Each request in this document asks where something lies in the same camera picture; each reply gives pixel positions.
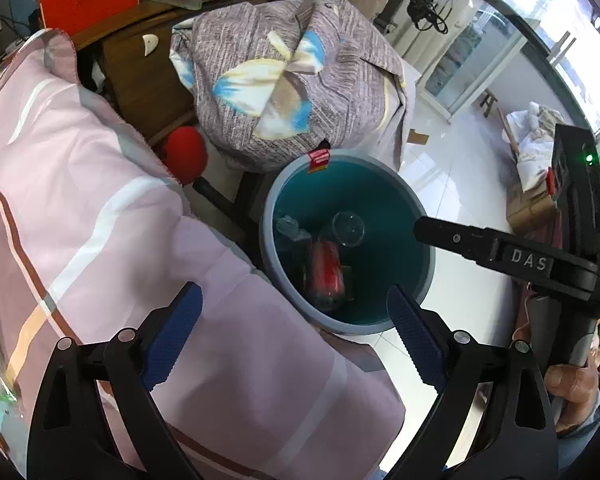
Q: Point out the grey round trash bin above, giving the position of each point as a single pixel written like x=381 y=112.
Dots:
x=370 y=280

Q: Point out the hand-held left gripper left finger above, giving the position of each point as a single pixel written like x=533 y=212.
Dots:
x=175 y=330

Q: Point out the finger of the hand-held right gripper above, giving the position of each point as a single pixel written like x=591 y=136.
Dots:
x=480 y=245

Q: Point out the clear plastic wrapper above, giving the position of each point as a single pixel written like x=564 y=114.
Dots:
x=290 y=227

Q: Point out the grey patterned bedding bundle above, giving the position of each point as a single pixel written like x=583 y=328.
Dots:
x=240 y=60

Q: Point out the small wooden stool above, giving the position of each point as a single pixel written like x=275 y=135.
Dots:
x=489 y=102

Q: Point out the red ball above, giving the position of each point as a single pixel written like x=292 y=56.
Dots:
x=185 y=155

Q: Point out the white cloth heap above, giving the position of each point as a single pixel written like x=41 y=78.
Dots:
x=530 y=150

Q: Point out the brown wooden desk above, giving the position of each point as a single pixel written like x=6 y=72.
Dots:
x=130 y=80

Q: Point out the black chair base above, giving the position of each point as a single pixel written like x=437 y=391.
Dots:
x=217 y=200

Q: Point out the person's right hand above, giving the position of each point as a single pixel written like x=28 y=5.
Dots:
x=572 y=390

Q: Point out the pink striped blanket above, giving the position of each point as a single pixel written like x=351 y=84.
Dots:
x=80 y=210

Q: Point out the glass sliding door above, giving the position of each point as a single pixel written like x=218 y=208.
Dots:
x=470 y=60

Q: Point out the cardboard scrap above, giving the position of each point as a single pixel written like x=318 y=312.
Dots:
x=417 y=137

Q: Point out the brown cardboard box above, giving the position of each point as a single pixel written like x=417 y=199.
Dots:
x=527 y=210

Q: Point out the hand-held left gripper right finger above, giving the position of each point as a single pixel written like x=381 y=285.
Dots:
x=415 y=335

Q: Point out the red paper tag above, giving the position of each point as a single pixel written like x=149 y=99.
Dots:
x=319 y=161

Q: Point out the clear plastic cup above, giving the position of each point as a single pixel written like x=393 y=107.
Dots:
x=347 y=227

